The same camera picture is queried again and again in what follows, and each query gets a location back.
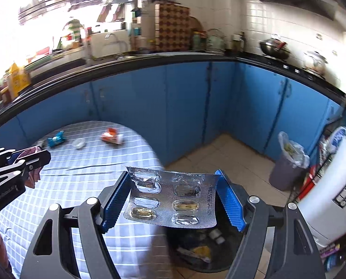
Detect yellow detergent bottle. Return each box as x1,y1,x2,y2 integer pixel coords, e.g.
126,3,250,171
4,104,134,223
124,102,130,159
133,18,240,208
7,62,31,99

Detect orange and white crumpled packet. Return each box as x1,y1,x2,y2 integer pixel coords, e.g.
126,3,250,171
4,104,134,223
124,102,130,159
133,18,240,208
100,128,124,145

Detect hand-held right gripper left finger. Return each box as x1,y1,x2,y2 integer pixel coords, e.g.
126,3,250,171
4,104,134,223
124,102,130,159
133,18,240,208
20,171,131,279

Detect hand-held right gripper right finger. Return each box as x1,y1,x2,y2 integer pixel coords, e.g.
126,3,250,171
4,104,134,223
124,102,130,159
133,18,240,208
215,170,327,279

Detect black kitchen countertop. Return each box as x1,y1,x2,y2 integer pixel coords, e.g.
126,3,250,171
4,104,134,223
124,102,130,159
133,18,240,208
0,52,346,136

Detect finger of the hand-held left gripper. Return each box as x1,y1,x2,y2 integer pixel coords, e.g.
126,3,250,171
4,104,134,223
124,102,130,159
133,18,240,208
0,150,51,194
0,148,18,168

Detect black gas stove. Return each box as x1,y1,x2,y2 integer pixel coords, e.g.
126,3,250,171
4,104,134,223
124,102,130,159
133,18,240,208
266,56,330,80

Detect chequered wooden cutting board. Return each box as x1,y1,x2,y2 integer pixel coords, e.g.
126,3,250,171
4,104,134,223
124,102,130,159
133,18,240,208
154,3,190,51

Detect green jar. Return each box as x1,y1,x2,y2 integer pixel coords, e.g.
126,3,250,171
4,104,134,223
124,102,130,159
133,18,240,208
192,31,205,50

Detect crumpled blue wrapper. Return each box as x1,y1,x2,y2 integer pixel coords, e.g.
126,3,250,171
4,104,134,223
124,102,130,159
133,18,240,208
47,131,67,147

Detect green striped cloth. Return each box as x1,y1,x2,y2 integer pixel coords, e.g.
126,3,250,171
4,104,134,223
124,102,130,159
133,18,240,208
65,20,85,40

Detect white cutting board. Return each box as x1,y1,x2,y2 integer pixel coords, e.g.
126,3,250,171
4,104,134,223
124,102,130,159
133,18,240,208
90,30,131,57

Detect silver pill blister pack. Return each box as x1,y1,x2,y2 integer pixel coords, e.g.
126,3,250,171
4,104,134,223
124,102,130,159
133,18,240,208
123,166,220,229

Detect blue base cabinets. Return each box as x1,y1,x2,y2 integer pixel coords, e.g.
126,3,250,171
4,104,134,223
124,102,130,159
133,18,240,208
0,60,346,175

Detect white appliance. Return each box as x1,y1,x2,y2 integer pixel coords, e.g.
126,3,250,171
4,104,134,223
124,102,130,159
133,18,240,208
296,126,346,246

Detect grey bin with plastic bag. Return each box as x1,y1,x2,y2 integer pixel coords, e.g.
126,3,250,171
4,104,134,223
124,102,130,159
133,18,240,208
269,131,310,192

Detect metal dish rack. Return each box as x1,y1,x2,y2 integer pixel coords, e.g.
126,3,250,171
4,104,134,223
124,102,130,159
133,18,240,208
17,0,176,25

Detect black wok with lid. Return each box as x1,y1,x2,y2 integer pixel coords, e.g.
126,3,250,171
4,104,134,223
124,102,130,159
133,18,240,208
259,36,291,60

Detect white lidded pot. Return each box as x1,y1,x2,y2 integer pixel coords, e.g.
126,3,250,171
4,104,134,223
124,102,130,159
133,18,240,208
302,51,328,76

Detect black trash bin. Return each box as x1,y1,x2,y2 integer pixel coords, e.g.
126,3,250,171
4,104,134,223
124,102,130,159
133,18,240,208
164,224,247,272

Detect pink wrapper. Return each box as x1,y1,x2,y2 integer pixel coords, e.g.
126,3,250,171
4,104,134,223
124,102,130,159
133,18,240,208
14,147,44,189

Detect pale green kettle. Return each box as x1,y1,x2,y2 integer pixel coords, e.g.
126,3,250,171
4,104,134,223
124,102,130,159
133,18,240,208
206,29,227,53

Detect round table, checked cloth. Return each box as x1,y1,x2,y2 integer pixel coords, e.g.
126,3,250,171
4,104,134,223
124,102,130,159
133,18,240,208
0,120,173,279

